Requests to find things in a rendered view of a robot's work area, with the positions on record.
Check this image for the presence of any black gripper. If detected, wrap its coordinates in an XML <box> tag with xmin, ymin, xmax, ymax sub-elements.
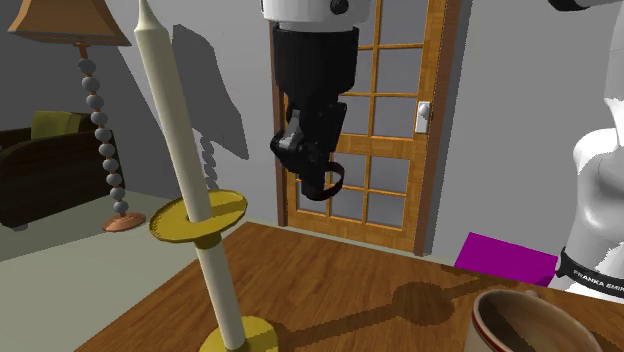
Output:
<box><xmin>269</xmin><ymin>23</ymin><xmax>361</xmax><ymax>202</ymax></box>

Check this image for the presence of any wooden door with glass panes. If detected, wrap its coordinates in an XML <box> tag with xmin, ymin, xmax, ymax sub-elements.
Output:
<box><xmin>268</xmin><ymin>0</ymin><xmax>462</xmax><ymax>258</ymax></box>

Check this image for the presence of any cream candle with yellow holder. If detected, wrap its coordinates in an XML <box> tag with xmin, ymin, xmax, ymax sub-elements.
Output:
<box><xmin>133</xmin><ymin>0</ymin><xmax>280</xmax><ymax>352</ymax></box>

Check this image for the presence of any magenta robot stand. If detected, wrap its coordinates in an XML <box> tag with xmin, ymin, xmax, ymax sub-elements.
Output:
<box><xmin>453</xmin><ymin>231</ymin><xmax>560</xmax><ymax>288</ymax></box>

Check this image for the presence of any white mug with brown inside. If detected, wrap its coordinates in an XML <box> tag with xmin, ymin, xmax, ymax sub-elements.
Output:
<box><xmin>464</xmin><ymin>287</ymin><xmax>607</xmax><ymax>352</ymax></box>

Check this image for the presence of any dark brown sofa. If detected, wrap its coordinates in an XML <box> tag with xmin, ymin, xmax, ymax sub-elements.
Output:
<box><xmin>0</xmin><ymin>110</ymin><xmax>126</xmax><ymax>232</ymax></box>

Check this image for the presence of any floor lamp with beaded pole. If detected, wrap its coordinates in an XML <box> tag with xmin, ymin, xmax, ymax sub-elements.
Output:
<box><xmin>7</xmin><ymin>0</ymin><xmax>147</xmax><ymax>234</ymax></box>

